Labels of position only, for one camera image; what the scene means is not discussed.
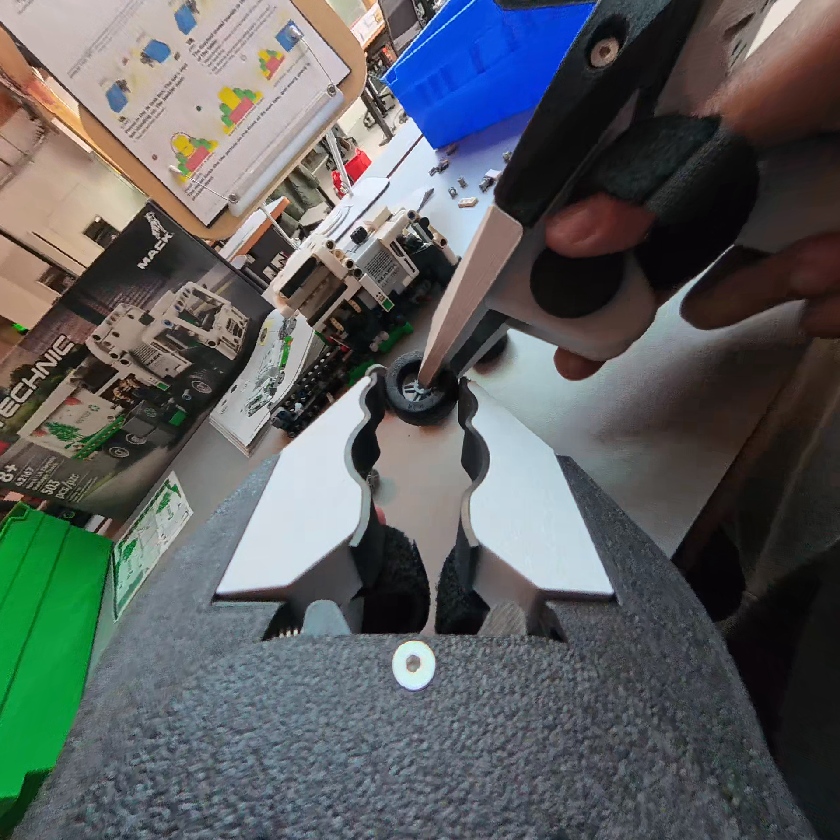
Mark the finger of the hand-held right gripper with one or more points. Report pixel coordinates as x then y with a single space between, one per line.
472 282
480 342

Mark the green white sticker sheet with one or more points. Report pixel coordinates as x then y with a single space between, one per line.
151 544

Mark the instruction sheet on board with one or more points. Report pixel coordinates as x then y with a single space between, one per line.
131 177

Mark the person's right hand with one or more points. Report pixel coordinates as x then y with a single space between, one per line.
774 282

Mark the red object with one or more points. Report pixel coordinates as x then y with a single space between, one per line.
358 167

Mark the blue plastic bin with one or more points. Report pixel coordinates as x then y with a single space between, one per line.
479 65

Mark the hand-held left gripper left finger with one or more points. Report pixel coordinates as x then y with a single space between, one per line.
295 512

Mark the printed instruction sheet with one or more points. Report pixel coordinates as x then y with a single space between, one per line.
197 79

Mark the green plastic bin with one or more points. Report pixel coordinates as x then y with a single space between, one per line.
46 623

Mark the black rubber lego tyre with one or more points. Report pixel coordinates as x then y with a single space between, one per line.
400 397

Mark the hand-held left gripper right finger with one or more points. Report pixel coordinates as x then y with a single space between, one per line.
531 518

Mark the dark lego set box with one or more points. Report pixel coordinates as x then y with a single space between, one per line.
98 367

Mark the lego truck model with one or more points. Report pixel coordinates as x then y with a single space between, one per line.
367 262

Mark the person's dark clothing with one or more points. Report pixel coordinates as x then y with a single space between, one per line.
787 656

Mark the lego instruction booklet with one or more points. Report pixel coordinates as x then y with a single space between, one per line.
262 394

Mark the scattered small lego pieces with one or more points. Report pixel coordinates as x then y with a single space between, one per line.
467 202

